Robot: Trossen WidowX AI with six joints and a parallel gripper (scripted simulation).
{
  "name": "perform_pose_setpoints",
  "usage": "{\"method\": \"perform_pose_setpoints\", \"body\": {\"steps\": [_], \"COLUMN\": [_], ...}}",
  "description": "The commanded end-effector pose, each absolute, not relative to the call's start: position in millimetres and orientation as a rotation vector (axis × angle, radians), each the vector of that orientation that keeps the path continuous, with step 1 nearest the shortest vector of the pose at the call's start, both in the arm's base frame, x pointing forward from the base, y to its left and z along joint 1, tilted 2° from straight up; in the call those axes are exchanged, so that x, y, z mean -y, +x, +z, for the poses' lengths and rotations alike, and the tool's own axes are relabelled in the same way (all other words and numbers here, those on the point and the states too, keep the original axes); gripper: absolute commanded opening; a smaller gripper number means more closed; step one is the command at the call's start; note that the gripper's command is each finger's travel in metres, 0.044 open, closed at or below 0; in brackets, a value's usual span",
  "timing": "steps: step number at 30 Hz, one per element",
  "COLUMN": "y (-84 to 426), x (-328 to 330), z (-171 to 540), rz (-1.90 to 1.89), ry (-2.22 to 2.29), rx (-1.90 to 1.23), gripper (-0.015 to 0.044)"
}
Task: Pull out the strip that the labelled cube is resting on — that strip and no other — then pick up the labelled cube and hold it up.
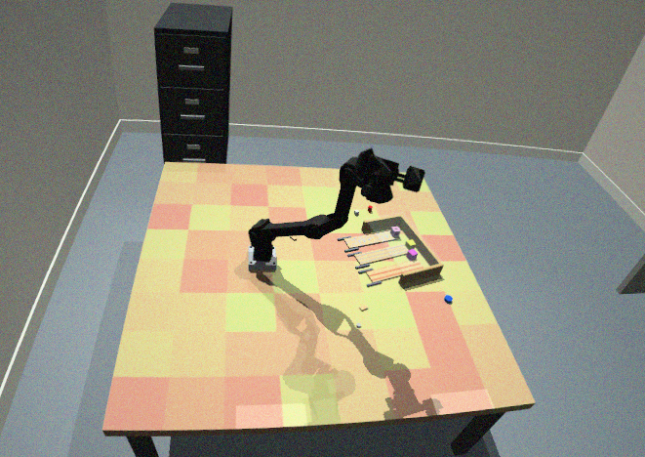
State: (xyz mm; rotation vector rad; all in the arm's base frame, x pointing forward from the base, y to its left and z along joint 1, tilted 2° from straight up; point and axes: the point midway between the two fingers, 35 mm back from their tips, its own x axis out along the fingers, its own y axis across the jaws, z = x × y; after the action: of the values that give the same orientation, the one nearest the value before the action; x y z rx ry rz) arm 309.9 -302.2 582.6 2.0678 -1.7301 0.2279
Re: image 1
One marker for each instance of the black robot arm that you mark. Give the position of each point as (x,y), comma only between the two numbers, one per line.
(262,233)

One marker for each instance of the tan strip with blue dots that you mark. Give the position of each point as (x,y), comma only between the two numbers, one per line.
(359,241)

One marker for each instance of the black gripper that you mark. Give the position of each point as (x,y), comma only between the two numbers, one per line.
(370,166)

